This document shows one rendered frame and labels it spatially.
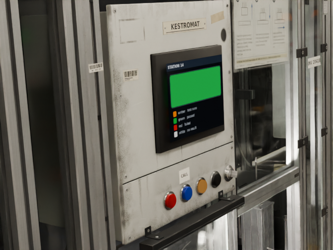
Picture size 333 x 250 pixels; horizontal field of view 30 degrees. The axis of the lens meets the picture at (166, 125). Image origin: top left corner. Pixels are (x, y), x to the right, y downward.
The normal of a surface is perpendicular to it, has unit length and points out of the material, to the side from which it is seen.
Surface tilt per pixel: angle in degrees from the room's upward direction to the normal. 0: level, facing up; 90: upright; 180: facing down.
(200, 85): 90
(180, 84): 90
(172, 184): 90
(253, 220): 90
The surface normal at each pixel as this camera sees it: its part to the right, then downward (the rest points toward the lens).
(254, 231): -0.59, 0.18
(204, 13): 0.80, 0.07
